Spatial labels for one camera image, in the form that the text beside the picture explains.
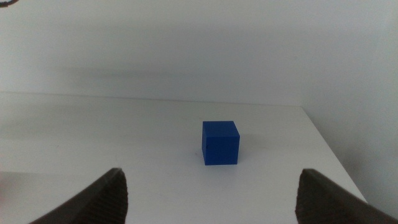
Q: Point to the blue cube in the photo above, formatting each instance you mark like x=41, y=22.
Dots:
x=220, y=144

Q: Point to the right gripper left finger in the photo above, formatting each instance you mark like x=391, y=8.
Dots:
x=102, y=202

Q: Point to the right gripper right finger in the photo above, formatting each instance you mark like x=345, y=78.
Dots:
x=323, y=205

